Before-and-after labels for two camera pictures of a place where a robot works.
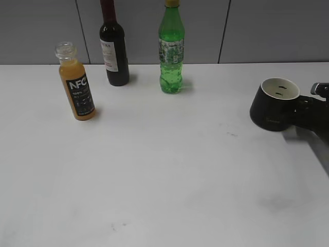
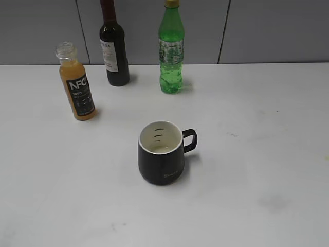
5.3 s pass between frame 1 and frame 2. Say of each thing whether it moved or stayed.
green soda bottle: stayed
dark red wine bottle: stayed
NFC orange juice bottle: stayed
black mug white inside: moved
